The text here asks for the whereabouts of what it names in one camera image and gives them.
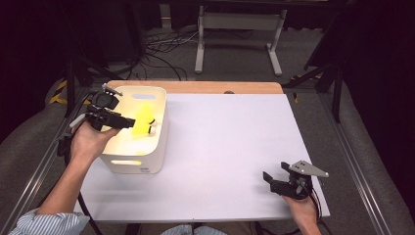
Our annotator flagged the yellow black floor tape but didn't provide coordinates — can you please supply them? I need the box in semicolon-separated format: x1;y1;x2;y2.
48;79;94;106

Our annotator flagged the black metal stand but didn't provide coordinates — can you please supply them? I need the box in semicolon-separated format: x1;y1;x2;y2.
282;62;344;123

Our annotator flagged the striped blue white shirt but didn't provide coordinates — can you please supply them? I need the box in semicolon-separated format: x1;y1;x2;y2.
8;209;229;235

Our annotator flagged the person's left hand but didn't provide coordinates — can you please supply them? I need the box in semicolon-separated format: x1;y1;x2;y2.
69;120;120;165

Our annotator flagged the aluminium floor rail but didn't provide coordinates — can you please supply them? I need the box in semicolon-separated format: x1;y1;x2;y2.
317;92;392;235
0;86;96;235

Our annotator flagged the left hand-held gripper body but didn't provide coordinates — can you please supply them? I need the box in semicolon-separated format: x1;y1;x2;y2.
86;82;123;131

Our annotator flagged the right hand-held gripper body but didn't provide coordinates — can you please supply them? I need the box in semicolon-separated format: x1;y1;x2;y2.
269;160;330;200

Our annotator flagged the tangle of floor cables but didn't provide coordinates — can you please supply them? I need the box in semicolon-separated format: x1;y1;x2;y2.
143;28;200;81

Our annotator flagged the white metal stand frame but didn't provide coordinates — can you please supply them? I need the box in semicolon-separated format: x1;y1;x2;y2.
194;5;288;77

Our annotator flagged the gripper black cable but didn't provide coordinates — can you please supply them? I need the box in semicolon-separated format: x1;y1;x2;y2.
257;189;331;235
56;91;102;235

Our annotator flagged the white table mat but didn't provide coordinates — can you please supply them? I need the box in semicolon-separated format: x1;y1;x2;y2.
73;92;331;223

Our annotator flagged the black tripod stand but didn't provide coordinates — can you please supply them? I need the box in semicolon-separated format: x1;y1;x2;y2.
63;55;125;118

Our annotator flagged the white plastic bin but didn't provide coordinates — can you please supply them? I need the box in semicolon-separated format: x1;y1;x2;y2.
94;85;169;174

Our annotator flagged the person's right hand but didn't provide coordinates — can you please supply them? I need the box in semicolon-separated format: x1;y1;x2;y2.
282;195;319;226

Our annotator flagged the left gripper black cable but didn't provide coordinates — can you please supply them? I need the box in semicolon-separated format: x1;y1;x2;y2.
56;91;102;235

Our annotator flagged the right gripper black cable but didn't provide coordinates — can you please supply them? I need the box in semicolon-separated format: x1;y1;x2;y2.
257;189;331;235

